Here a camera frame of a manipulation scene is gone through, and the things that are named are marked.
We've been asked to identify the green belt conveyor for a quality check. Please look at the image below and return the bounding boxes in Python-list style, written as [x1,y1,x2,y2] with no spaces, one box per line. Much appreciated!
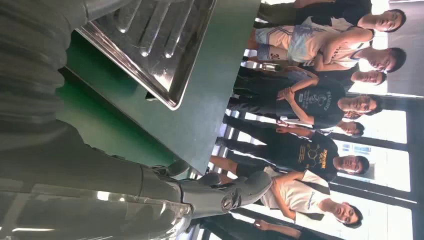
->
[54,67,181,168]

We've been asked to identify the person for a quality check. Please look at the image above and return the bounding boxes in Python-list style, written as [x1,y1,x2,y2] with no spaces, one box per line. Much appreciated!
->
[208,154,364,230]
[246,16,408,74]
[198,215,339,240]
[256,0,408,34]
[275,118,366,139]
[231,64,388,100]
[214,114,371,182]
[226,76,383,131]

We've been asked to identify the white scale with steel tray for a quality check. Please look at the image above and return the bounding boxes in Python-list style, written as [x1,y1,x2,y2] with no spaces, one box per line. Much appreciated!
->
[75,0,218,111]

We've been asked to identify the clear plastic bottle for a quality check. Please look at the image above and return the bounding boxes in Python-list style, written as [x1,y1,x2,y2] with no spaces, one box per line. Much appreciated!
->
[259,62,284,72]

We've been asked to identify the black window frame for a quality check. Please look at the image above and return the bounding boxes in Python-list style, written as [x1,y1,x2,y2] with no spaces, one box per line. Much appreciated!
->
[327,94,424,240]

